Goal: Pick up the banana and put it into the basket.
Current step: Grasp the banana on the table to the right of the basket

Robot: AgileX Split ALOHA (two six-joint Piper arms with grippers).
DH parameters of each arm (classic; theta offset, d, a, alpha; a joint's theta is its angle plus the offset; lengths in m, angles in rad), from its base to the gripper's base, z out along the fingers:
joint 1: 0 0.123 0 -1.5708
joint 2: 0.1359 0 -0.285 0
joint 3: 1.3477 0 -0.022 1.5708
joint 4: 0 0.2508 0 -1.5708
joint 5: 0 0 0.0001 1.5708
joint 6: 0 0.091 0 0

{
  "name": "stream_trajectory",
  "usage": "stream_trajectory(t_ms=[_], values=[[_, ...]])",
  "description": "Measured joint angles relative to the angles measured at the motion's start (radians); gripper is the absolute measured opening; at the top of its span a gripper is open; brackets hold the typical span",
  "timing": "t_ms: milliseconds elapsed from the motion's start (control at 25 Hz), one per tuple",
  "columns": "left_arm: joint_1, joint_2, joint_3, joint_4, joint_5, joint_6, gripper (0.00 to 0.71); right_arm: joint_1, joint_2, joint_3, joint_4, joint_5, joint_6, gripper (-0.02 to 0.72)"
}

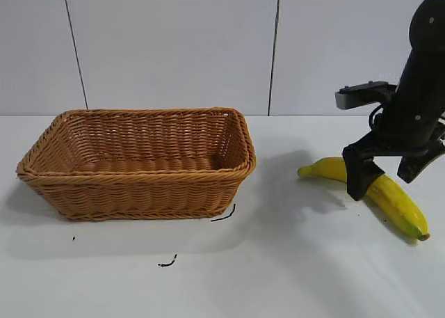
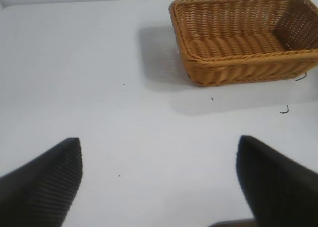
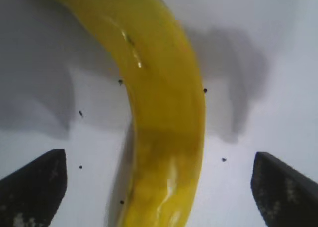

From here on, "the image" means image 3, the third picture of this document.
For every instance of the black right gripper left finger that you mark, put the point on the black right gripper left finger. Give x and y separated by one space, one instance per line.
29 187

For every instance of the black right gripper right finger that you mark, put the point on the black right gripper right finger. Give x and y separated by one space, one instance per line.
285 189

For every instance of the yellow banana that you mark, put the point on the yellow banana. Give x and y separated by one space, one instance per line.
164 107

